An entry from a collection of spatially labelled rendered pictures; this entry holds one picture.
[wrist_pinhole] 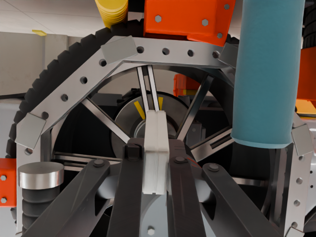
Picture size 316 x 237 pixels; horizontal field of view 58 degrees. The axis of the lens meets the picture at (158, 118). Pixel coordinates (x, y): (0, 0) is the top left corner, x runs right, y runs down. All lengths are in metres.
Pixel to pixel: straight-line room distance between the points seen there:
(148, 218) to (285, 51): 0.29
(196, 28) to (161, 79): 3.96
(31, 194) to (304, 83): 0.85
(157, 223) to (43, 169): 0.17
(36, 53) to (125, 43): 4.20
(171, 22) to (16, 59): 4.33
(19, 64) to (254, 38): 4.45
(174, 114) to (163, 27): 0.59
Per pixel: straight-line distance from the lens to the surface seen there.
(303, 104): 1.11
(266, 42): 0.42
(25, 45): 4.74
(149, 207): 0.39
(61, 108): 0.51
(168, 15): 0.51
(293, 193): 0.63
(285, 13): 0.44
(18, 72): 4.75
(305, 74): 0.99
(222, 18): 0.54
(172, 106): 1.05
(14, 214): 0.68
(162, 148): 0.17
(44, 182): 0.30
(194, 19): 0.51
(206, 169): 0.16
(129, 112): 1.04
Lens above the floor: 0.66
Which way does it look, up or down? 7 degrees up
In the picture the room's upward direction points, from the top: 177 degrees counter-clockwise
